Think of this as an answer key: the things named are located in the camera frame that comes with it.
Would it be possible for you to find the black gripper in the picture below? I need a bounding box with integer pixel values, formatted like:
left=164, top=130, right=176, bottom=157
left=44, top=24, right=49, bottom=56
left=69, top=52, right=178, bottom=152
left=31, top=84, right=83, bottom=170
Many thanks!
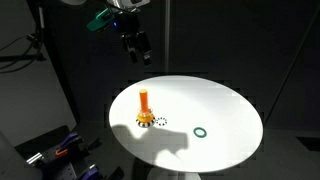
left=114, top=13, right=152, bottom=66

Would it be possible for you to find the orange ring holder post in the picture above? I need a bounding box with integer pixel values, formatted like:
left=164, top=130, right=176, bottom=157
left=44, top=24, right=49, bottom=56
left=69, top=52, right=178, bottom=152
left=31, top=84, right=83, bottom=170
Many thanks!
left=136, top=89, right=155, bottom=128

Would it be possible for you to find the black and white ring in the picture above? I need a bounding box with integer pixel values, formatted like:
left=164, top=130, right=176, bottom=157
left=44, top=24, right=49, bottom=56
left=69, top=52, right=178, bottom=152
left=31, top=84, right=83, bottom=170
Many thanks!
left=155, top=116, right=168, bottom=127

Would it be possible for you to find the vertical grey pole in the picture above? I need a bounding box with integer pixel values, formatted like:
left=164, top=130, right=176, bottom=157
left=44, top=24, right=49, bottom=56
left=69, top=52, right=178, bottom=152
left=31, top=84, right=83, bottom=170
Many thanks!
left=164, top=0, right=171, bottom=73

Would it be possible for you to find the white round table base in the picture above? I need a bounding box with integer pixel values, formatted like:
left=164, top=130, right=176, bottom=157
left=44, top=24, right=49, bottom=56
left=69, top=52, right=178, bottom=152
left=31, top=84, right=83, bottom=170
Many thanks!
left=147, top=167, right=201, bottom=180

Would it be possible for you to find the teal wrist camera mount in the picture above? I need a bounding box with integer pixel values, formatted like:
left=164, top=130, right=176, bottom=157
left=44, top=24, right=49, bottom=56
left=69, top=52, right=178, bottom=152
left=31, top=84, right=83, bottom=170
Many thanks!
left=87, top=8, right=114, bottom=32

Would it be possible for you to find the black camera tripod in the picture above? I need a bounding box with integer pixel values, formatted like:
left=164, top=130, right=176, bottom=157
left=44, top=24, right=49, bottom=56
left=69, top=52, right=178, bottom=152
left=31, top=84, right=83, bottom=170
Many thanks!
left=0, top=6, right=45, bottom=74

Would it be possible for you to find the green ring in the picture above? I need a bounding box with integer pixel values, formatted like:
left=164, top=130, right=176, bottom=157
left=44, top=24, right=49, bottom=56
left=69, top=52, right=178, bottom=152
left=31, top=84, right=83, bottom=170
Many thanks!
left=193, top=126, right=208, bottom=138

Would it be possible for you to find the purple handled clamp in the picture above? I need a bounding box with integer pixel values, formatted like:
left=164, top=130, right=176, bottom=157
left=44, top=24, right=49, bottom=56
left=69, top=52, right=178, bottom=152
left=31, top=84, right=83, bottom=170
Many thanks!
left=55, top=132, right=82, bottom=157

